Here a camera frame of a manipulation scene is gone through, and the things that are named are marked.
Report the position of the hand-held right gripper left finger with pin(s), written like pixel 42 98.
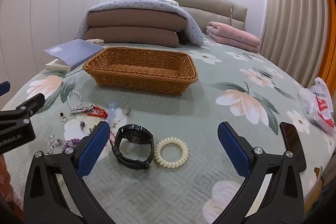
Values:
pixel 98 145

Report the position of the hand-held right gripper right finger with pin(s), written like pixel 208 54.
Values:
pixel 233 150

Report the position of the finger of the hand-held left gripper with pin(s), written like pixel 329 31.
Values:
pixel 4 88
pixel 29 106

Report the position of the silver charm cluster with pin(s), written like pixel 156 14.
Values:
pixel 53 142

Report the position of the small silver earring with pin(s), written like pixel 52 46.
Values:
pixel 115 123
pixel 128 109

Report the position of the black wrist watch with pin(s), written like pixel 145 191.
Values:
pixel 145 145

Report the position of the brown wicker basket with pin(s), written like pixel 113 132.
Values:
pixel 141 82

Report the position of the small silver clasp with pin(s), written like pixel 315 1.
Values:
pixel 63 117

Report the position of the silver metal clip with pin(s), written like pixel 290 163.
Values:
pixel 78 110

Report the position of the black smartphone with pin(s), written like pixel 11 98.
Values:
pixel 294 145

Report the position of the green floral bedspread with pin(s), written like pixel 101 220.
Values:
pixel 183 187

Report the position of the blue covered book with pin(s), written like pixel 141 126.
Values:
pixel 73 52

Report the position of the white wardrobe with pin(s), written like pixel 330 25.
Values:
pixel 39 3

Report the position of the cream fluffy cloth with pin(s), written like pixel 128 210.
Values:
pixel 95 41

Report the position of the white red plastic bag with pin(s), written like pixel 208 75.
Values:
pixel 319 106

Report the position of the brown folded quilt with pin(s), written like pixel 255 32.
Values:
pixel 136 16
pixel 131 36

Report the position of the pink folded blanket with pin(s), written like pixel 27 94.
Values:
pixel 231 35

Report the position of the beige curtain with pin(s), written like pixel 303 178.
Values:
pixel 294 16

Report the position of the beige padded headboard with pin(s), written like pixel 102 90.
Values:
pixel 210 3

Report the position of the orange wooden furniture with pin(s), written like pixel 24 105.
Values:
pixel 329 29

